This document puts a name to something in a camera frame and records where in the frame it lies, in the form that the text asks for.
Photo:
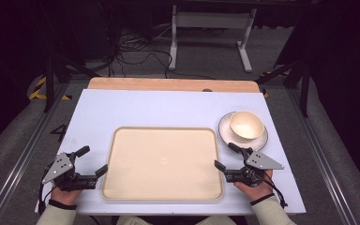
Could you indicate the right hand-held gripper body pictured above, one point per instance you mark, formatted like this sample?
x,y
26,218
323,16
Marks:
x,y
262,162

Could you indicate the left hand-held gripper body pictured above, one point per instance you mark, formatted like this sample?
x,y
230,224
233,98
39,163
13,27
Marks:
x,y
58,166

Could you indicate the person's right hand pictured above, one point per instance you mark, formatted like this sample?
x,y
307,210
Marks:
x,y
256,191

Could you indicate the person's left hand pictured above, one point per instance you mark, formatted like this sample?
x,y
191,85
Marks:
x,y
64,196

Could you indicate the white plate with dark rim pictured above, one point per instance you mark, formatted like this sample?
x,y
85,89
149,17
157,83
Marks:
x,y
225,132

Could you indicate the cream bowl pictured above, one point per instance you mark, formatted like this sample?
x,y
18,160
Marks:
x,y
247,126

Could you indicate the beige plastic tray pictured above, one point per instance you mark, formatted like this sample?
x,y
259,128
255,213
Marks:
x,y
162,162

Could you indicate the yellow black floor tape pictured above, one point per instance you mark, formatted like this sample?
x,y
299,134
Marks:
x,y
37,90
265,92

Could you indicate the black metal stand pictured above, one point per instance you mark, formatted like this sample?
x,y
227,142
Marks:
x,y
304,87
49,81

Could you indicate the white table board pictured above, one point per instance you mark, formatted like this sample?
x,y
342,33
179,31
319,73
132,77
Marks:
x,y
156,108

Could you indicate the aluminium rail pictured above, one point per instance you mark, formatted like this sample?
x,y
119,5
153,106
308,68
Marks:
x,y
322,156
18,162

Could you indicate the white metal stand frame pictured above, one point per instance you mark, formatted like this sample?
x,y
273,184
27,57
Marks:
x,y
212,20

